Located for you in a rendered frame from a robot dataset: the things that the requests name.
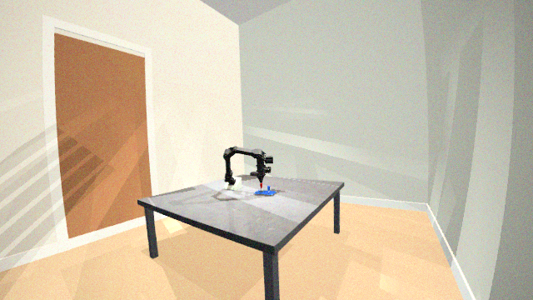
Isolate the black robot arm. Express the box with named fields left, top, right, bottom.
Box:
left=223, top=146, right=273, bottom=186

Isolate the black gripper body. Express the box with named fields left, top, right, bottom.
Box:
left=250, top=164, right=265, bottom=176

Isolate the blue circuit board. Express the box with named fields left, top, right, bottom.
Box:
left=254, top=183, right=276, bottom=196

